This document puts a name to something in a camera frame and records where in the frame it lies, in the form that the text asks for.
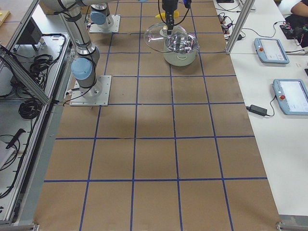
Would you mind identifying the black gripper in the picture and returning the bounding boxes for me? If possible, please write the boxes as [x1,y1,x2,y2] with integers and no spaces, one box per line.
[183,0,192,8]
[162,0,178,34]

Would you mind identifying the yellow corn cob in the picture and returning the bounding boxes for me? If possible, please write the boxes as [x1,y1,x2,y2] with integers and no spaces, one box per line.
[154,9,180,20]

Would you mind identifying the glass pot lid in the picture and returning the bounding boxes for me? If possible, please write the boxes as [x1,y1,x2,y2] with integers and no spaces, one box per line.
[144,23,187,53]

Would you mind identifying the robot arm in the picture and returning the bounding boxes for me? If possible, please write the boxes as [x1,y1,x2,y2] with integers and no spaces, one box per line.
[43,0,113,97]
[90,0,192,30]

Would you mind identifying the pale green cooking pot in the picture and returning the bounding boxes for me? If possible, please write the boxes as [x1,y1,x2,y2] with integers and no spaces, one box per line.
[164,32,200,66]

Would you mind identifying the upper blue teach pendant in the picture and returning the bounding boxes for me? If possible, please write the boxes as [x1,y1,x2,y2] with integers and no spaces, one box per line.
[254,38,289,64]

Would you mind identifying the blue teach pendant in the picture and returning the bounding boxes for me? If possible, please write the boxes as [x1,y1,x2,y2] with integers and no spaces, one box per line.
[254,38,289,64]
[273,79,308,116]

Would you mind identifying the small electronics board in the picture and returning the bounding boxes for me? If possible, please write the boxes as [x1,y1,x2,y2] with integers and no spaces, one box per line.
[280,24,301,39]

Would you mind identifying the person in black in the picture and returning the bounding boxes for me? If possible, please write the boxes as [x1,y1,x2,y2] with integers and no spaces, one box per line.
[285,0,308,29]

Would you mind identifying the black power adapter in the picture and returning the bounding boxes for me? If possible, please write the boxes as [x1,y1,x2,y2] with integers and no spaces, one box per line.
[246,104,267,116]

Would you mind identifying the lower blue teach pendant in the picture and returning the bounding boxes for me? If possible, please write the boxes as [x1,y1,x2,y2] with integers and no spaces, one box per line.
[273,79,308,116]

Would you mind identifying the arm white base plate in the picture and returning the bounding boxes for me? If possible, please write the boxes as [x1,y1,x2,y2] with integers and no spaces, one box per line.
[69,75,112,106]
[90,13,121,34]

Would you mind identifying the aluminium frame post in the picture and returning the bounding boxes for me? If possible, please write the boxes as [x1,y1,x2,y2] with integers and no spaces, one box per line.
[225,0,255,54]

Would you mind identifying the coiled black cables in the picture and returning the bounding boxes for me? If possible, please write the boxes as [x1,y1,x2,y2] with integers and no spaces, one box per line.
[18,98,41,119]

